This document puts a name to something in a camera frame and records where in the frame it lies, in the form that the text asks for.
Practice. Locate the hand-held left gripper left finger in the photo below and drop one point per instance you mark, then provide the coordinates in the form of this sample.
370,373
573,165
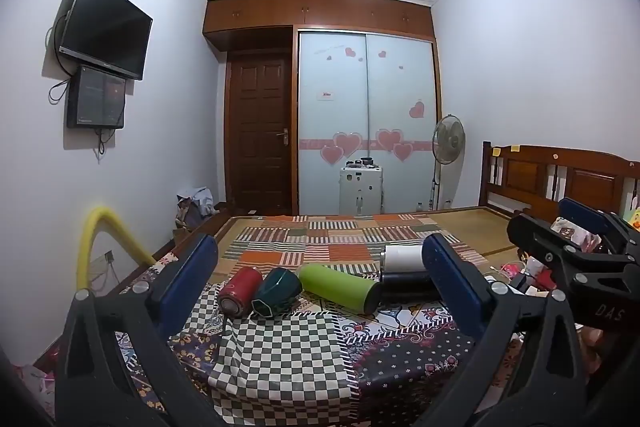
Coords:
187,283

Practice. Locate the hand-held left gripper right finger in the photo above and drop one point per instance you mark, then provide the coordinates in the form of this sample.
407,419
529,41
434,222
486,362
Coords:
451,288

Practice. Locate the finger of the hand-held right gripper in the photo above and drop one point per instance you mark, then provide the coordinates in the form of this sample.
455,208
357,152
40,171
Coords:
542,239
584,214

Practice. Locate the lime green cup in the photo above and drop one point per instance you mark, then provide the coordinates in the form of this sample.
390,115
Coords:
337,286

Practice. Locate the black cup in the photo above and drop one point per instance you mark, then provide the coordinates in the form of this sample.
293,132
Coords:
405,286

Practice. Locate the red cup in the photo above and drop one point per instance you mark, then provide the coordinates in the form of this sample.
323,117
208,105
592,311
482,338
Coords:
239,292

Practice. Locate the white cup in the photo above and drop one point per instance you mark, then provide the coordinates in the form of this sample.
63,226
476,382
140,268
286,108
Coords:
402,258

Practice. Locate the dark green faceted cup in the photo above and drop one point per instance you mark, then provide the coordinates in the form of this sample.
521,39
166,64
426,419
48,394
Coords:
275,293

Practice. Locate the clutter of packets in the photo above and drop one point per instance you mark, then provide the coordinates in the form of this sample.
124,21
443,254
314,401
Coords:
530,277

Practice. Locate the wooden bed headboard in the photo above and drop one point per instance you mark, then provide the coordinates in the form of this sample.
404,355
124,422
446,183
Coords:
542,177

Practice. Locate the pile of clothes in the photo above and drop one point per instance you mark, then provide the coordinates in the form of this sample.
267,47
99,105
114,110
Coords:
196,207

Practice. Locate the floral printed blanket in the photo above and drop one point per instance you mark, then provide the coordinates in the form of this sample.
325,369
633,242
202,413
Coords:
400,357

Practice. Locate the yellow foam tube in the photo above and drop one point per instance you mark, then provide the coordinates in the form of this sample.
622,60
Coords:
92,232

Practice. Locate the checkered cloth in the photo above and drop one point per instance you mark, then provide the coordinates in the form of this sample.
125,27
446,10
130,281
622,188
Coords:
280,352

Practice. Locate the patchwork striped blanket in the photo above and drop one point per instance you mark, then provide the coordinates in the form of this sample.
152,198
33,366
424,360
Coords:
345,237

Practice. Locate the white boxy appliance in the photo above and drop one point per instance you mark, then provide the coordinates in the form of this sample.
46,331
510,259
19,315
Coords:
361,189

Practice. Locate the standing fan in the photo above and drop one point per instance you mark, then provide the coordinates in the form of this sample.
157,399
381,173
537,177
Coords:
448,139

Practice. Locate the dark wooden door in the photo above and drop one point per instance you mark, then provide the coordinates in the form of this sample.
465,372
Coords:
259,132

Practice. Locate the pink plastic bag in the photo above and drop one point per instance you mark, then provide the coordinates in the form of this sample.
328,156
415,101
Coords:
35,387

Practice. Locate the wooden wardrobe with heart stickers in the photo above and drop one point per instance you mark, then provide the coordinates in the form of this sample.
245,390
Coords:
367,107

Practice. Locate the wall socket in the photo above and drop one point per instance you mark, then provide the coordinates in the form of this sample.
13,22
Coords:
109,257

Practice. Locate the small black wall monitor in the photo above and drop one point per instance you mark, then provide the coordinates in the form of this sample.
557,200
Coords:
95,98

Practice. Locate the wall-mounted black television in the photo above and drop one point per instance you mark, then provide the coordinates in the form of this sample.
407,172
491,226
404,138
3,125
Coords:
107,27

